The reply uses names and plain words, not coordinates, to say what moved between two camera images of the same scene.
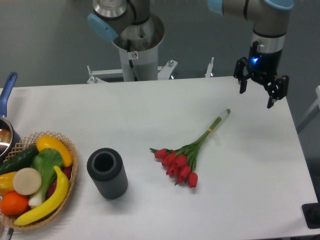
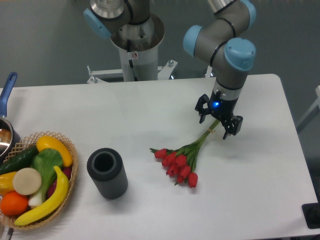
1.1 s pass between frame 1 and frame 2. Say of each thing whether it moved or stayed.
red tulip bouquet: stayed
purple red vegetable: stayed
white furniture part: stayed
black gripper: moved
